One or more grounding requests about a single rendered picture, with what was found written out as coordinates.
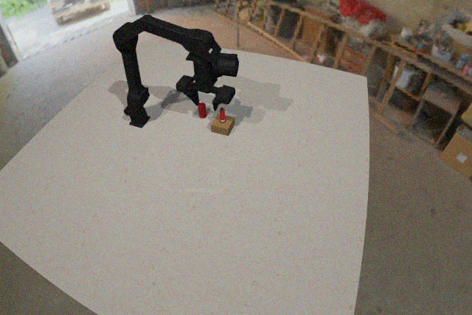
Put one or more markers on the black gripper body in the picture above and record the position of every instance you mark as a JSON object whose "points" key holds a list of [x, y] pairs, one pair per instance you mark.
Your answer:
{"points": [[206, 84]]}

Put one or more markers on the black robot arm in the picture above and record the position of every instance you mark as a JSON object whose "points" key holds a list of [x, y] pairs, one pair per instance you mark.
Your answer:
{"points": [[197, 42]]}

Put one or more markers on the tan wooden block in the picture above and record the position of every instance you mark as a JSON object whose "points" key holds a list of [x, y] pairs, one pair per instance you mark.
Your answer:
{"points": [[222, 127]]}

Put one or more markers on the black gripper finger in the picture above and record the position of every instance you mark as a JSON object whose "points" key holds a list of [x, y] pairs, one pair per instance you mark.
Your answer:
{"points": [[193, 96], [215, 104]]}

